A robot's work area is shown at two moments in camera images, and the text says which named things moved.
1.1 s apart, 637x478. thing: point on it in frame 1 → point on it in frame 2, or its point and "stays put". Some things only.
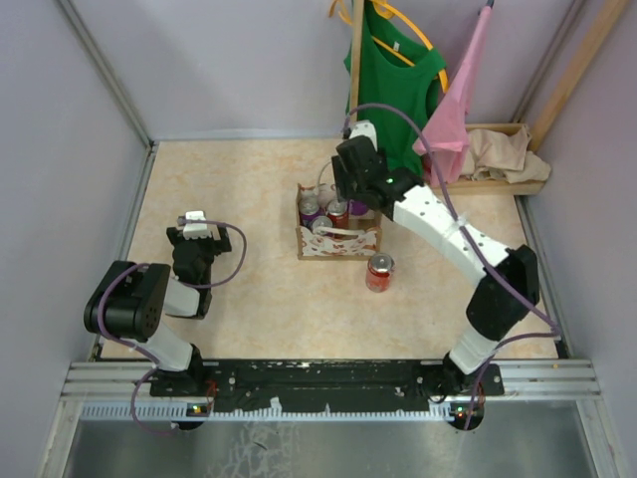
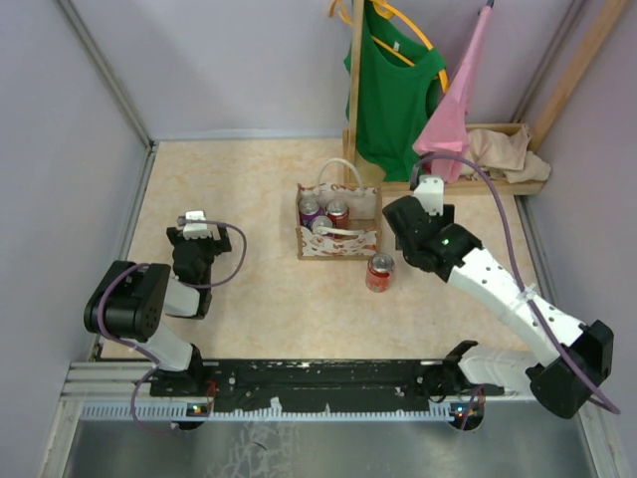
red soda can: [379, 268] stays put
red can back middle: [338, 212] stays put
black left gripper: [218, 245] stays put
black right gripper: [343, 187] → [448, 216]
